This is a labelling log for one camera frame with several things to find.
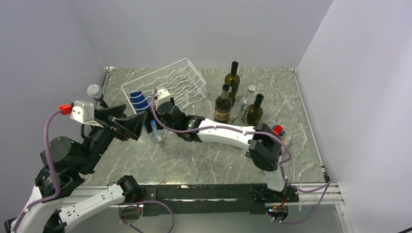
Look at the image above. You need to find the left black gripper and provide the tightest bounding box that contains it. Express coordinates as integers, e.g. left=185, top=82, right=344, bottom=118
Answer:
left=79, top=104, right=148, bottom=173

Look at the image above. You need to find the blue glass bottle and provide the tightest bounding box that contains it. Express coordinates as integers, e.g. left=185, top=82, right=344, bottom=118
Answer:
left=129, top=91, right=165, bottom=143

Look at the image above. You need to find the labelled dark wine bottle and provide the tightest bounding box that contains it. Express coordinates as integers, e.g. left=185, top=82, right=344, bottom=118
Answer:
left=214, top=84, right=232, bottom=124

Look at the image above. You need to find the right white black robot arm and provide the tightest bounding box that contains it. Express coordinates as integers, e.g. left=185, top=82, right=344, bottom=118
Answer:
left=151, top=96, right=289, bottom=201

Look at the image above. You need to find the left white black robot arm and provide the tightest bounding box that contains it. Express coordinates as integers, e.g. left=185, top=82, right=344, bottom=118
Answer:
left=4, top=102, right=147, bottom=233

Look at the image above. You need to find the clear glass bottle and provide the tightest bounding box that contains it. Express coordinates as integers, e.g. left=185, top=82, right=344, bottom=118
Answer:
left=230, top=103, right=250, bottom=126

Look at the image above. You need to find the dark green wine bottle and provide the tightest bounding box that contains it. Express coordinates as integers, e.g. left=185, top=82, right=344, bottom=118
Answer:
left=224, top=61, right=240, bottom=104

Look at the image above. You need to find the clear bottle silver cap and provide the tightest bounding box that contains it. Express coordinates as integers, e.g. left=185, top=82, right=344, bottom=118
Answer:
left=242, top=84, right=256, bottom=105

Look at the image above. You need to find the olive green wine bottle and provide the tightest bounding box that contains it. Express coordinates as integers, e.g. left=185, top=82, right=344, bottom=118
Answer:
left=246, top=94, right=264, bottom=126

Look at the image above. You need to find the glitter filled tube bottle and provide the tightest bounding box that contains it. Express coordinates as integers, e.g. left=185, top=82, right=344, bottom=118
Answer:
left=281, top=134, right=292, bottom=146

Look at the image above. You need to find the black microphone on stand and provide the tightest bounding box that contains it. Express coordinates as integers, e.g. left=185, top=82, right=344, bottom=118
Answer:
left=87, top=84, right=108, bottom=108

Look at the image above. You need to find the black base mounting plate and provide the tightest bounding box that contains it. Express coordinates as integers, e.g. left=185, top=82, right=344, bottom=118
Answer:
left=132, top=183, right=299, bottom=216

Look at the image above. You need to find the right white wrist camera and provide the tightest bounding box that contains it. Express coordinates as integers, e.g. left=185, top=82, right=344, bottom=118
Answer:
left=155, top=89, right=172, bottom=110

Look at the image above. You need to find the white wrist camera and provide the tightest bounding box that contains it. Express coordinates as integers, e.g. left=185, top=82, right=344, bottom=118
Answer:
left=155, top=89, right=172, bottom=110
left=70, top=100, right=103, bottom=128

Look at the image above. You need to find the white wire wine rack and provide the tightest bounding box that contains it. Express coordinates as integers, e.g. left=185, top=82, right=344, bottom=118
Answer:
left=121, top=58, right=207, bottom=113

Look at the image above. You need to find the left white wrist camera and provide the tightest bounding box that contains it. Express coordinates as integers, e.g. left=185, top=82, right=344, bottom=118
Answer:
left=70, top=100, right=103, bottom=128

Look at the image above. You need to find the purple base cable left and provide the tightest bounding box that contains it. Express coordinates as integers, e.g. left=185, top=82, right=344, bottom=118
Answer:
left=118, top=200, right=175, bottom=233

